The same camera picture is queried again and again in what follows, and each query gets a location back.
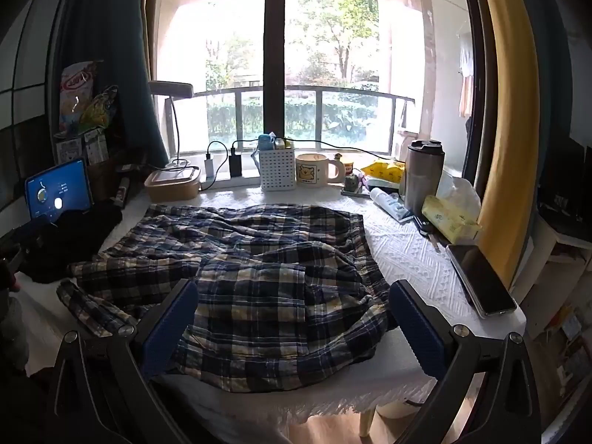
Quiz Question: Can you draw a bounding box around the dark window post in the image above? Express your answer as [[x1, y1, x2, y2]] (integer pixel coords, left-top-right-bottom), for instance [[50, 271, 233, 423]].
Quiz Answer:
[[262, 0, 288, 138]]

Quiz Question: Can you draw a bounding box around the yellow curtain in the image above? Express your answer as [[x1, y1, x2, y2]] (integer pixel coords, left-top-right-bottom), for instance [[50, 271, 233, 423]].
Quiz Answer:
[[471, 0, 551, 290]]

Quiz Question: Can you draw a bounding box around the teal curtain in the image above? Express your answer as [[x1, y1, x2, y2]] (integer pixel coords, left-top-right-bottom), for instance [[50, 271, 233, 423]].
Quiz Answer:
[[48, 0, 170, 167]]

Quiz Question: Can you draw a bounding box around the grey desk lamp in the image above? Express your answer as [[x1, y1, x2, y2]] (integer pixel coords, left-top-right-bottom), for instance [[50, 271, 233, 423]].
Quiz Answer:
[[149, 80, 194, 168]]

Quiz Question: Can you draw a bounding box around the yellow snack packet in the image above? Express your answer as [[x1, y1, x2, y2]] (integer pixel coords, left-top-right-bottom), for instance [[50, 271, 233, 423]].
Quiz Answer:
[[360, 159, 407, 184]]

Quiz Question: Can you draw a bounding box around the black key fob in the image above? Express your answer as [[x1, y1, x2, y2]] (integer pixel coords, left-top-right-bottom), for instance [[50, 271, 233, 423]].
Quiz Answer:
[[413, 215, 441, 252]]

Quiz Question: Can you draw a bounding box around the cream bear mug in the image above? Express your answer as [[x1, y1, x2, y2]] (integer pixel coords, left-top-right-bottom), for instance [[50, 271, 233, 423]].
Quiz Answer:
[[295, 152, 346, 186]]

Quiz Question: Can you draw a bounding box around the red and white snack bag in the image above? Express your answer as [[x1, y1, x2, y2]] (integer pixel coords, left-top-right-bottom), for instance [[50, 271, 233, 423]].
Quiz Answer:
[[58, 60, 103, 136]]

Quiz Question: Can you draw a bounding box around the black smartphone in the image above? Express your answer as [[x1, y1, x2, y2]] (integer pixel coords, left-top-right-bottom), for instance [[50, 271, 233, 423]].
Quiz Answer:
[[446, 243, 518, 319]]

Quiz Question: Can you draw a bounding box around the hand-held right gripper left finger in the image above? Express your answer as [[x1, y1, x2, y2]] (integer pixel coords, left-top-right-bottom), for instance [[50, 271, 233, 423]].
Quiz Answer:
[[46, 279, 199, 444]]

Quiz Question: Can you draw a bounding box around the steel tumbler with black lid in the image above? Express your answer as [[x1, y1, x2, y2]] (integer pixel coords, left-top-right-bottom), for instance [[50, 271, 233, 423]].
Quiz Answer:
[[401, 139, 445, 216]]

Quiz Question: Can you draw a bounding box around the small figure mug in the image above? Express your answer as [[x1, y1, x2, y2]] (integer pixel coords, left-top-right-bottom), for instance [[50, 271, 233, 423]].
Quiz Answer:
[[334, 152, 356, 181]]

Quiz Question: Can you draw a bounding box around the balcony railing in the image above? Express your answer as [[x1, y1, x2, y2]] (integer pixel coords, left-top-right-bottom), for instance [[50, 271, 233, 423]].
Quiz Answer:
[[189, 85, 416, 154]]

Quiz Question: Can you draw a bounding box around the black cloth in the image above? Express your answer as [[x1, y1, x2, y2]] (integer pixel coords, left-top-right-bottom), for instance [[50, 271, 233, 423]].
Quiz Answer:
[[21, 201, 125, 285]]

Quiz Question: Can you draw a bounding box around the white cream tube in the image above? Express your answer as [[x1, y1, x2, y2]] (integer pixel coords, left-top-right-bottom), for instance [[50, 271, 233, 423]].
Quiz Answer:
[[368, 187, 414, 223]]

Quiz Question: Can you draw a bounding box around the brown lunch box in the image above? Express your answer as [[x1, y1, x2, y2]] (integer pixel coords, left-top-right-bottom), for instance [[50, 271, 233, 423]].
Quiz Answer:
[[144, 166, 202, 203]]

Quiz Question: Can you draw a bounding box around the yellow tissue pack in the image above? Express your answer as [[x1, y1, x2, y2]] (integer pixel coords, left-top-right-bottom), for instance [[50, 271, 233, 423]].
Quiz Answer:
[[421, 195, 482, 245]]

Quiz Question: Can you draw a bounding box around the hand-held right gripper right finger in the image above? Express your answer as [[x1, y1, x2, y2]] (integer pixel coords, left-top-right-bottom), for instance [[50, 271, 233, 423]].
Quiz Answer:
[[387, 279, 543, 444]]

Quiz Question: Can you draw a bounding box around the blue plaid shirt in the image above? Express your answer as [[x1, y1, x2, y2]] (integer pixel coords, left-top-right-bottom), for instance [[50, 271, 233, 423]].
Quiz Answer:
[[56, 202, 399, 394]]

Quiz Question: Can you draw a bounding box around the white plastic bag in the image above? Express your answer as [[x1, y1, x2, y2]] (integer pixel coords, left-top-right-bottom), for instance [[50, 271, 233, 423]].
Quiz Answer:
[[435, 170, 482, 223]]

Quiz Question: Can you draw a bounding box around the tablet with blue screen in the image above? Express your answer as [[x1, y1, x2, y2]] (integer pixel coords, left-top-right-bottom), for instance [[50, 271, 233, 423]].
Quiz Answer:
[[24, 159, 94, 221]]

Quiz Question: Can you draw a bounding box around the white textured tablecloth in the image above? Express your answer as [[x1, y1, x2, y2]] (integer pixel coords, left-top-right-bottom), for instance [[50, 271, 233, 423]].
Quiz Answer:
[[18, 184, 528, 431]]

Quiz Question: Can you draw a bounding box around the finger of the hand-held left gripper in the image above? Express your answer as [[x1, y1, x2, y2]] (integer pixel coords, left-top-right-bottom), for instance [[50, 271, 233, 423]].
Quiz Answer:
[[9, 215, 56, 244]]

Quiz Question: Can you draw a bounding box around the white perforated basket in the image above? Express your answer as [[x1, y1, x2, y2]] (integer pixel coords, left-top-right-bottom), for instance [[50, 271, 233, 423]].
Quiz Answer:
[[258, 146, 297, 192]]

